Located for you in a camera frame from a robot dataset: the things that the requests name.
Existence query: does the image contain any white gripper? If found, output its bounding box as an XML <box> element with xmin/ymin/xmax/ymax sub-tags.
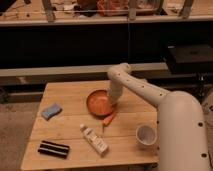
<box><xmin>107</xmin><ymin>81</ymin><xmax>123</xmax><ymax>105</ymax></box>

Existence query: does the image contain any orange ceramic bowl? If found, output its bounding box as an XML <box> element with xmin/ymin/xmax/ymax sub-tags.
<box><xmin>86</xmin><ymin>90</ymin><xmax>116</xmax><ymax>116</ymax></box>

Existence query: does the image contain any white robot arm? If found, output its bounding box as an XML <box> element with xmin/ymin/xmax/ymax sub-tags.
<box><xmin>107</xmin><ymin>63</ymin><xmax>211</xmax><ymax>171</ymax></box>

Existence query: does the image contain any orange carrot toy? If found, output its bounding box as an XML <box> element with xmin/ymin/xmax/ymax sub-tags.
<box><xmin>102</xmin><ymin>112</ymin><xmax>117</xmax><ymax>126</ymax></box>

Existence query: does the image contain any white paper cup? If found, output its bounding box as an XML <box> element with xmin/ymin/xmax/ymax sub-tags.
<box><xmin>136</xmin><ymin>124</ymin><xmax>157</xmax><ymax>146</ymax></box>

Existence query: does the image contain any white tube bottle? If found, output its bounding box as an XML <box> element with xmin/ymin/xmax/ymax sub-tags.
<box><xmin>80</xmin><ymin>124</ymin><xmax>108</xmax><ymax>155</ymax></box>

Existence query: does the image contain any blue sponge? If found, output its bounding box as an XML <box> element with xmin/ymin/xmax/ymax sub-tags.
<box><xmin>41</xmin><ymin>104</ymin><xmax>62</xmax><ymax>120</ymax></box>

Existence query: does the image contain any black rectangular case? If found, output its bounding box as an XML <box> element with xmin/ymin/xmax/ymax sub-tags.
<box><xmin>38</xmin><ymin>140</ymin><xmax>70</xmax><ymax>159</ymax></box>

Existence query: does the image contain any black box on right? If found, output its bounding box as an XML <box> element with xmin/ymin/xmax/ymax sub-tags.
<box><xmin>165</xmin><ymin>44</ymin><xmax>213</xmax><ymax>74</ymax></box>

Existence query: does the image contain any orange object on shelf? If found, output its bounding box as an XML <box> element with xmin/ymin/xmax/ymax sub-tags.
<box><xmin>97</xmin><ymin>0</ymin><xmax>128</xmax><ymax>16</ymax></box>

